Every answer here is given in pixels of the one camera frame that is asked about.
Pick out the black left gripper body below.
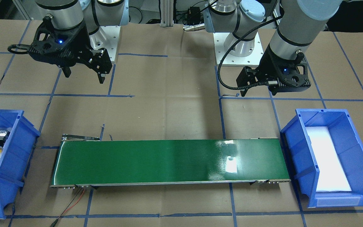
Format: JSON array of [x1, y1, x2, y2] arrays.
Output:
[[257, 49, 311, 95]]

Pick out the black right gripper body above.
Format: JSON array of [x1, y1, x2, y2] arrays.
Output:
[[27, 17, 95, 68]]

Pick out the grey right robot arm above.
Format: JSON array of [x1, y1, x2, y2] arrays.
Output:
[[23, 0, 129, 84]]

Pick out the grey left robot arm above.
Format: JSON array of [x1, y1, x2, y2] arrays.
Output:
[[203, 0, 342, 96]]

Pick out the green conveyor belt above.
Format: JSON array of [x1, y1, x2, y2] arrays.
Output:
[[51, 138, 290, 188]]

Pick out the blue source bin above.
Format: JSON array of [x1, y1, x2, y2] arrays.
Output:
[[281, 109, 363, 208]]

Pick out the white foam pad source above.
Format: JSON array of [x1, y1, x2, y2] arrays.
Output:
[[306, 126, 352, 192]]

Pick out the blue destination bin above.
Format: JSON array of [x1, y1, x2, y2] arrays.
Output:
[[0, 109, 40, 219]]

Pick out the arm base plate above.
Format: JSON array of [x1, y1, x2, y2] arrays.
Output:
[[89, 26, 121, 63], [213, 32, 263, 67]]

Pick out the black braided cable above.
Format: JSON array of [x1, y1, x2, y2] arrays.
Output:
[[217, 17, 279, 91]]

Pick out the aluminium frame post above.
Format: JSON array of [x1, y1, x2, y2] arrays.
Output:
[[158, 0, 176, 27]]

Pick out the red black motor wires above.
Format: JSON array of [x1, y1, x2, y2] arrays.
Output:
[[49, 188, 86, 227]]

